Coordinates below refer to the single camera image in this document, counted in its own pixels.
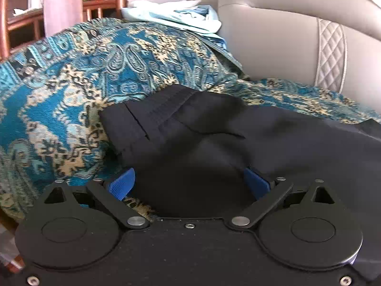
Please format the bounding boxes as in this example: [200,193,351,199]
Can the light blue cloth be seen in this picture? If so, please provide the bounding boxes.
[120,0,236,50]

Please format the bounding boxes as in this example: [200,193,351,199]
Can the black pants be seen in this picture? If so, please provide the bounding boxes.
[99,84,381,283]

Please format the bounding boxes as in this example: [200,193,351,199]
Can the beige leather sofa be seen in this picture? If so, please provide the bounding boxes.
[198,0,381,94]

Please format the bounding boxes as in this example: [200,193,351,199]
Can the wooden chair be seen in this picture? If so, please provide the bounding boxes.
[0,0,125,60]

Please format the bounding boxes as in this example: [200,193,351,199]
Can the blue patterned blanket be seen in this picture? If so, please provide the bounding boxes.
[0,17,381,222]

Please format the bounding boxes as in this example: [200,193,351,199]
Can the wooden cabinet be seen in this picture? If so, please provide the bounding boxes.
[6,0,128,50]

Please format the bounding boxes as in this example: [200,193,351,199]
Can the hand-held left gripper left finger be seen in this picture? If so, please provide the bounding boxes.
[43,168,150,230]

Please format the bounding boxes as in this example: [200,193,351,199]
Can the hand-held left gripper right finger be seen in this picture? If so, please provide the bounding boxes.
[231,167,343,230]

